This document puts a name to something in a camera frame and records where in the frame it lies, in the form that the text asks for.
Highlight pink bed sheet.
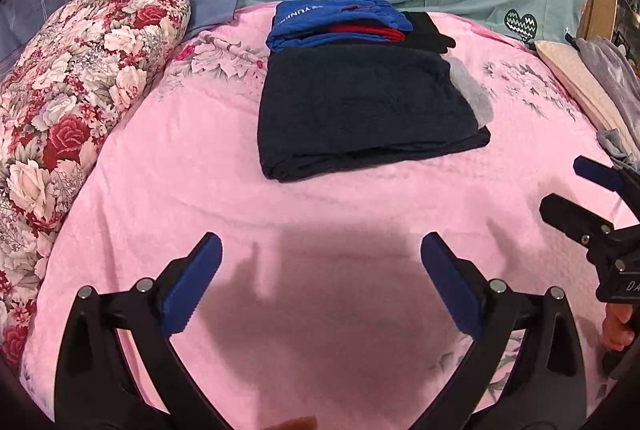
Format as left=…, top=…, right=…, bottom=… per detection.
left=20, top=2, right=631, bottom=430

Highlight blue folded garment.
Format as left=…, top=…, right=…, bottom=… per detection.
left=265, top=0, right=415, bottom=55

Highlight light grey cloth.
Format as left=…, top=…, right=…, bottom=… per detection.
left=445, top=56, right=495, bottom=128

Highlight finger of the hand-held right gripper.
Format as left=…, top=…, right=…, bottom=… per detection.
left=572, top=155, right=640, bottom=198
left=539, top=192, right=617, bottom=258

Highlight black folded garment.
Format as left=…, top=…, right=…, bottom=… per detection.
left=400, top=11, right=457, bottom=55

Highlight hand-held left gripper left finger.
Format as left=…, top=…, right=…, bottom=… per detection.
left=54, top=232, right=231, bottom=430

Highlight grey velvet cloth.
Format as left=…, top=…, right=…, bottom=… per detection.
left=575, top=36, right=640, bottom=171

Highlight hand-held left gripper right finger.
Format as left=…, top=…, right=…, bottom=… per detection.
left=415, top=231, right=588, bottom=430

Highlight person's right hand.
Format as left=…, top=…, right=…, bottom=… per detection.
left=601, top=302, right=640, bottom=353

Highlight cream cloth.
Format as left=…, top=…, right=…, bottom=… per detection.
left=534, top=40, right=626, bottom=135

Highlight red folded garment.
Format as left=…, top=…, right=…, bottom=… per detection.
left=325, top=24, right=405, bottom=43

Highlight dark navy pants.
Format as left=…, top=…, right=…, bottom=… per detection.
left=257, top=46, right=492, bottom=183

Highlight floral red white pillow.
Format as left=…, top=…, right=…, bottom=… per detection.
left=0, top=0, right=192, bottom=376

